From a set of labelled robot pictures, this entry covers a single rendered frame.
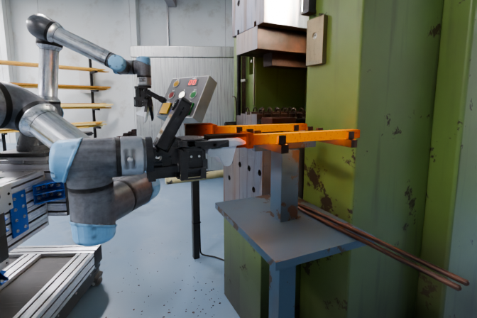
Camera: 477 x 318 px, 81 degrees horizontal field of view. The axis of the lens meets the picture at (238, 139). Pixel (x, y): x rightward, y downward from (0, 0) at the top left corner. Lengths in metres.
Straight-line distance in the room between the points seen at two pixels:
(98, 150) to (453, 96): 1.21
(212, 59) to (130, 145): 3.34
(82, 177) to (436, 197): 1.26
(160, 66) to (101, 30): 4.79
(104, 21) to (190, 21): 2.22
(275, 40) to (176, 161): 0.86
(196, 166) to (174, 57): 3.37
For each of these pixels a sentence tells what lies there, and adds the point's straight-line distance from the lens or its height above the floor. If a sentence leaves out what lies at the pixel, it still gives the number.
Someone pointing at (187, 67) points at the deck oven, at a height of 1.51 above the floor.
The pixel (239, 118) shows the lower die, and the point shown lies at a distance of 1.37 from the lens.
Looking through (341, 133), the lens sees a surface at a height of 0.96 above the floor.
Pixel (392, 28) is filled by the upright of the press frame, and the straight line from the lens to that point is 1.14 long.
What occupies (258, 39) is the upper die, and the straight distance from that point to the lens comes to 1.25.
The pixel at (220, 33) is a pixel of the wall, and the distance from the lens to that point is 7.92.
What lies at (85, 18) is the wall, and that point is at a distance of 8.80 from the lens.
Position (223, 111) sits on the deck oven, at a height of 0.92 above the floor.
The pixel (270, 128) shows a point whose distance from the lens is 0.92.
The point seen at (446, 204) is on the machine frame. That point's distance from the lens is 1.39.
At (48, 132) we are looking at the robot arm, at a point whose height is 0.97.
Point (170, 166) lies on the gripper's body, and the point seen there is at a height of 0.92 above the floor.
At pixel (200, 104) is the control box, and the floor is 1.03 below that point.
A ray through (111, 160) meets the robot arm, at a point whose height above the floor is 0.94.
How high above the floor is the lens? 1.04
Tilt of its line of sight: 7 degrees down
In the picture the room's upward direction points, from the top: straight up
